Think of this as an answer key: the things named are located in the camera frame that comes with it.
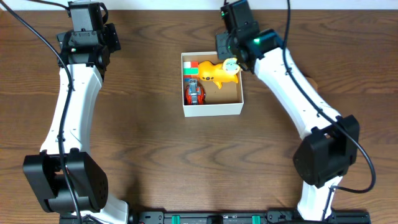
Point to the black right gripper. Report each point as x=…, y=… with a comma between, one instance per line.
x=222, y=40

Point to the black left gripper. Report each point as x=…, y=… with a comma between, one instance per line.
x=113, y=37

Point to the multicoloured puzzle cube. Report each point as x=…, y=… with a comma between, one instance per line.
x=190, y=69

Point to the red toy truck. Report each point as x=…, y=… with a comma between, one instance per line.
x=194, y=93

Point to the round wooden rattle toy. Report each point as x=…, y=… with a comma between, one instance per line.
x=230, y=66

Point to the brown plush toy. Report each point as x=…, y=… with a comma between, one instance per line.
x=313, y=83

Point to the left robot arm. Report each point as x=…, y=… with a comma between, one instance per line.
x=63, y=176

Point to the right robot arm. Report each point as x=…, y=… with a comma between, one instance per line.
x=329, y=141

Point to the white open cardboard box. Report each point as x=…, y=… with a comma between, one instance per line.
x=226, y=101

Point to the black mounting rail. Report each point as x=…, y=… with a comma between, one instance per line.
x=272, y=216

